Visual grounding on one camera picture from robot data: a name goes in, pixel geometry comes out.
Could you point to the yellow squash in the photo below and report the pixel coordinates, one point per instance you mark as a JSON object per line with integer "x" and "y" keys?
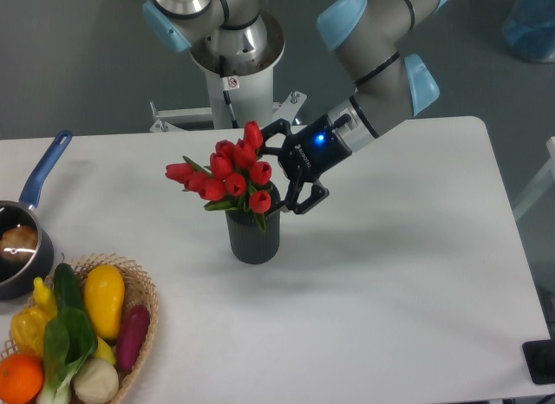
{"x": 104, "y": 293}

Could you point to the blue translucent container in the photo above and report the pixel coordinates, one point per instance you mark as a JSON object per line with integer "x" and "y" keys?
{"x": 529, "y": 30}

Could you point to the purple eggplant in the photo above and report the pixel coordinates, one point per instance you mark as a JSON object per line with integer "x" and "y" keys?
{"x": 131, "y": 337}

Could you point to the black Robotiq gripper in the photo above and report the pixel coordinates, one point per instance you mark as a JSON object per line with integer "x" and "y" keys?
{"x": 314, "y": 150}

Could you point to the beige garlic bulb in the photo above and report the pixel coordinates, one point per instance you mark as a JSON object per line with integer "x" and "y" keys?
{"x": 96, "y": 382}

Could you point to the small yellow pepper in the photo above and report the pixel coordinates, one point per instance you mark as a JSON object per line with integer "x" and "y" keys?
{"x": 44, "y": 297}

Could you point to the woven wicker basket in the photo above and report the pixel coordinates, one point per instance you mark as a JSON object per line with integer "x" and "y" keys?
{"x": 139, "y": 289}

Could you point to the green bok choy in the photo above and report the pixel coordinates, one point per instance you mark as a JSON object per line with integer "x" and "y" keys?
{"x": 69, "y": 340}

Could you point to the orange fruit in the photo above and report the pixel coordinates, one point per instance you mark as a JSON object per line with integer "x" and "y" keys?
{"x": 21, "y": 378}

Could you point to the red tulip bouquet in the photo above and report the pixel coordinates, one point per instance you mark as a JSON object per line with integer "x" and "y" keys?
{"x": 235, "y": 179}

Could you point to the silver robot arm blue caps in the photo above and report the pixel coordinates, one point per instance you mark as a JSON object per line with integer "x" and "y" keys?
{"x": 237, "y": 44}

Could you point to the dark grey ribbed vase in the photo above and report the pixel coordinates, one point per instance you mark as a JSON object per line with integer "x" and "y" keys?
{"x": 249, "y": 243}

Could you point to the yellow bell pepper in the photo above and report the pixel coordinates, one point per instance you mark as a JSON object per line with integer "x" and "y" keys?
{"x": 28, "y": 328}

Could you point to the black device at table edge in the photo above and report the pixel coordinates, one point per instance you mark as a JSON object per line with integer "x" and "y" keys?
{"x": 539, "y": 357}

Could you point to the dark green cucumber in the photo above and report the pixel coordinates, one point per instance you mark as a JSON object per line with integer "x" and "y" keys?
{"x": 67, "y": 289}

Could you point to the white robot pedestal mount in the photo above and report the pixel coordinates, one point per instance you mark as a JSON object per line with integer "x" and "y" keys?
{"x": 233, "y": 100}

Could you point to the browned bun in saucepan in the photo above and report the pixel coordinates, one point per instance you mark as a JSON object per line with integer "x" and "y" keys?
{"x": 19, "y": 244}

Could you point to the blue handled saucepan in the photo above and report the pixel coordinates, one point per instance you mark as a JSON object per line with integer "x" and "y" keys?
{"x": 17, "y": 278}

